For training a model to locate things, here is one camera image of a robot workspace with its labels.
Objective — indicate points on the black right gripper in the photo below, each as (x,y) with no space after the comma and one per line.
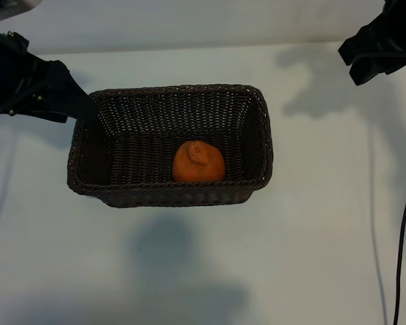
(402,30)

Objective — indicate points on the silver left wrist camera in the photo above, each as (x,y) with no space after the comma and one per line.
(17,6)

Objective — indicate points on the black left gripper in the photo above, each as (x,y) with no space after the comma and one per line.
(17,81)

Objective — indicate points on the orange soft toy fruit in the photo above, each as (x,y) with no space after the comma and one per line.
(196,169)

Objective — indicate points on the dark brown woven basket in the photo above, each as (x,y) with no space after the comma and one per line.
(138,159)

